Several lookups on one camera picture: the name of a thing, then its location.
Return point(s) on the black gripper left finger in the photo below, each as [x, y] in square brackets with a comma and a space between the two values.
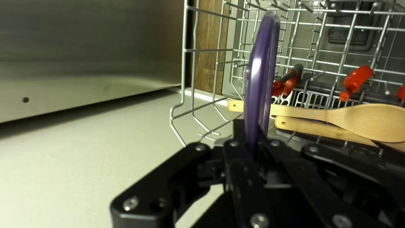
[241, 190]

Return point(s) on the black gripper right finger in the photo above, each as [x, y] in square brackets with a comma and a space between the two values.
[304, 181]

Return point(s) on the purple plastic lid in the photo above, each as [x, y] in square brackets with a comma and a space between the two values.
[261, 84]

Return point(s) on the wooden spoon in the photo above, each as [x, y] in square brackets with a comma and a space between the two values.
[371, 120]

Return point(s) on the white baseboard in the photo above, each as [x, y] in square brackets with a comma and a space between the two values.
[203, 94]

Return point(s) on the grey appliance side panel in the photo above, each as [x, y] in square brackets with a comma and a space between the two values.
[84, 51]

